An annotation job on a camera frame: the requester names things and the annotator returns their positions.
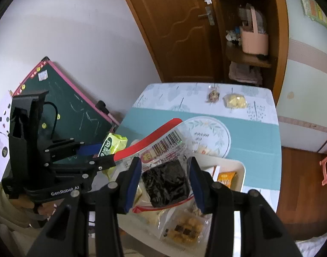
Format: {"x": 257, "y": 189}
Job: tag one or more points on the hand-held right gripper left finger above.
{"x": 131, "y": 184}

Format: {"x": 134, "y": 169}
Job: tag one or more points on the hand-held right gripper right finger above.
{"x": 198, "y": 184}

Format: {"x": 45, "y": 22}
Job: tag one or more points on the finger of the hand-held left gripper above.
{"x": 90, "y": 149}
{"x": 104, "y": 162}

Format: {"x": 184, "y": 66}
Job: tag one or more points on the green yellow snack packet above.
{"x": 114, "y": 143}

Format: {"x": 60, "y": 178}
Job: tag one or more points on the orange snack packet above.
{"x": 226, "y": 179}

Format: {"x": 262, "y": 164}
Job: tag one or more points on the red-edged seaweed packet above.
{"x": 163, "y": 184}

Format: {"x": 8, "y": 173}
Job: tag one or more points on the white plastic tray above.
{"x": 237, "y": 166}

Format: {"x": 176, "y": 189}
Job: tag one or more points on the clear packet of square cookies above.
{"x": 183, "y": 227}

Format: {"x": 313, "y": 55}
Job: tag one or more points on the person's left forearm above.
{"x": 8, "y": 219}

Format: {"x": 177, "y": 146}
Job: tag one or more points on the person's left hand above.
{"x": 43, "y": 208}

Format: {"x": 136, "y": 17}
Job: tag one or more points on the white dotted sheet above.
{"x": 0, "y": 128}

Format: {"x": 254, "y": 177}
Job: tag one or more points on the black easel clamp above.
{"x": 101, "y": 105}

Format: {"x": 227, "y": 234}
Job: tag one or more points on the green pink-framed chalkboard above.
{"x": 70, "y": 99}

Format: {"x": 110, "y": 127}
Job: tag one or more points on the teal leaf-print tablecloth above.
{"x": 254, "y": 139}

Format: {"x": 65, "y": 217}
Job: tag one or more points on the clear packet of nuts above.
{"x": 213, "y": 96}

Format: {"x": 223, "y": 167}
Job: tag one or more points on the clear packet of yellow puffs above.
{"x": 234, "y": 101}

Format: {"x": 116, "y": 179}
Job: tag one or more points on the folded pink towels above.
{"x": 243, "y": 72}

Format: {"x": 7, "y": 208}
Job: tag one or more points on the wooden corner shelf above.
{"x": 249, "y": 59}

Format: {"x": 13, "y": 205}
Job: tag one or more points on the small plush toy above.
{"x": 231, "y": 36}

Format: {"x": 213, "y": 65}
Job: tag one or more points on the wooden door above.
{"x": 174, "y": 18}

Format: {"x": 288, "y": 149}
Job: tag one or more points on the wall poster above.
{"x": 316, "y": 8}

